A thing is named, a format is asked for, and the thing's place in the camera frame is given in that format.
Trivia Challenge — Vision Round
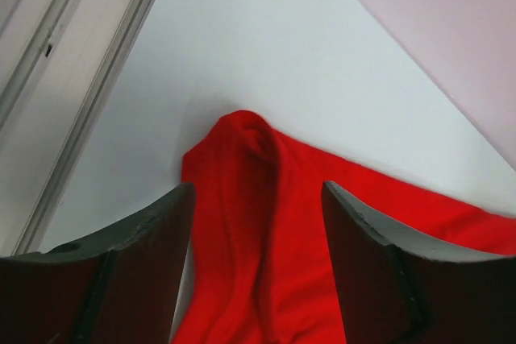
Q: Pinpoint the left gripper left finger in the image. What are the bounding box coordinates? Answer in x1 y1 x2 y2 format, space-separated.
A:
1 184 195 343

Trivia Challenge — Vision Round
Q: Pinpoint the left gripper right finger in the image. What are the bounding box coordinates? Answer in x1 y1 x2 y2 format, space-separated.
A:
321 181 515 343

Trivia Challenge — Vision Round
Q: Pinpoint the red t-shirt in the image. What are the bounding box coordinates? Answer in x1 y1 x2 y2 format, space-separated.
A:
173 110 515 343

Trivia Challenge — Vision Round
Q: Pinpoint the left aluminium side rail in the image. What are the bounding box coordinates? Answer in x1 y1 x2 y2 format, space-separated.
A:
1 0 155 256

